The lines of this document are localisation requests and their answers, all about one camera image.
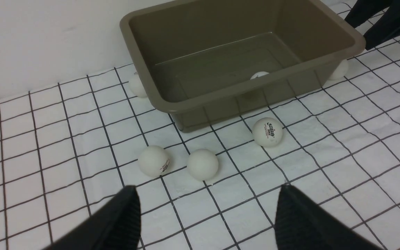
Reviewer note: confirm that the logo white ping-pong ball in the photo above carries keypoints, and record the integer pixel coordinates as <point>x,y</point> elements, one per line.
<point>267,132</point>

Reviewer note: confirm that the plain white ping-pong ball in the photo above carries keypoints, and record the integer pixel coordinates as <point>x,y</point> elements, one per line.
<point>202,164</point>

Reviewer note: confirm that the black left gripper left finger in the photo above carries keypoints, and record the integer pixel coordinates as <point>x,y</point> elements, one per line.
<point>115,226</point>

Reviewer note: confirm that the white black-grid tablecloth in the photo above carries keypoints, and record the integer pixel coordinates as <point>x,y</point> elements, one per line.
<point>72,134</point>

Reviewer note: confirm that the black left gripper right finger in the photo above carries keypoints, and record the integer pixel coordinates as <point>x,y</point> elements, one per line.
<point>302,225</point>

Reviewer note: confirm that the olive green plastic bin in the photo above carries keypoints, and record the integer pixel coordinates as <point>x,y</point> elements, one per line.
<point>195,58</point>

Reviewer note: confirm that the white ball behind bin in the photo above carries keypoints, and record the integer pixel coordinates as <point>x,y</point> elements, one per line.
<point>136,86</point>

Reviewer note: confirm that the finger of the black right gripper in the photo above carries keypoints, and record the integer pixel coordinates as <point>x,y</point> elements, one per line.
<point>386,28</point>
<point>365,9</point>

